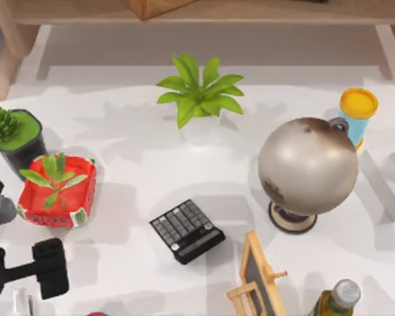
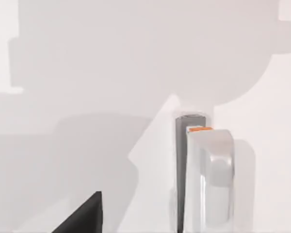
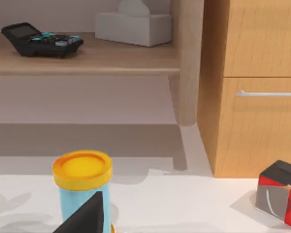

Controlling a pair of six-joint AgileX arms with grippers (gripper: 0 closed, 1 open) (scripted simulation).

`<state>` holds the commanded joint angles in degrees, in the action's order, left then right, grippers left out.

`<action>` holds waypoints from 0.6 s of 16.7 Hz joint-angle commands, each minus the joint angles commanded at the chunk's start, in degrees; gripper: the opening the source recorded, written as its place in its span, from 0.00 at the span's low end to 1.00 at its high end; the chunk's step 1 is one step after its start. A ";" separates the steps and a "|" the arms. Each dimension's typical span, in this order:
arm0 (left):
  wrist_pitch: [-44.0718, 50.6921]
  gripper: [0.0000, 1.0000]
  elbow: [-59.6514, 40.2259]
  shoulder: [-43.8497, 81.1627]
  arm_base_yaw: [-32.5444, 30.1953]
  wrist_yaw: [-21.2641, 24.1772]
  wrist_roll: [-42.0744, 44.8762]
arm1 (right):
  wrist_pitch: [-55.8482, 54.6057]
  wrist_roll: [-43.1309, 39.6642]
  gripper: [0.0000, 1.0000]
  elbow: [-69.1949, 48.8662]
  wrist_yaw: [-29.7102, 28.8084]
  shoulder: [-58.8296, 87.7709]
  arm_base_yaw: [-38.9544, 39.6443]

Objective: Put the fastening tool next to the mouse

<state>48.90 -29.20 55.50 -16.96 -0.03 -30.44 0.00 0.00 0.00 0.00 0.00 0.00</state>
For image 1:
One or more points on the red object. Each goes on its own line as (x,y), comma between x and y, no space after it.
(93,314)

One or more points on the plant in red pot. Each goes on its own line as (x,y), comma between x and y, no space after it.
(42,204)

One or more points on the succulent in black pot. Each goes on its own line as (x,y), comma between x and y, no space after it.
(21,145)

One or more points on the black calculator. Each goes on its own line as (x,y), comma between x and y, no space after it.
(187,230)

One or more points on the wooden framed blackboard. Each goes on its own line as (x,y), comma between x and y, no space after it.
(258,276)

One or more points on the leafy plant in white pot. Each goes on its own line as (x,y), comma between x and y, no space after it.
(199,95)

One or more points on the grey globe on stand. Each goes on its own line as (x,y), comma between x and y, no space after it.
(307,168)

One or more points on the wooden box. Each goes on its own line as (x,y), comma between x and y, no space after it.
(151,6)

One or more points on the yellow bottle with grey cap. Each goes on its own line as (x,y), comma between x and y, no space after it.
(345,294)

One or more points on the wooden shelf unit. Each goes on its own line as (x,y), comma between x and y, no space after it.
(250,14)

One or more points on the blue can with yellow lid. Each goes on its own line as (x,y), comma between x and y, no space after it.
(358,102)

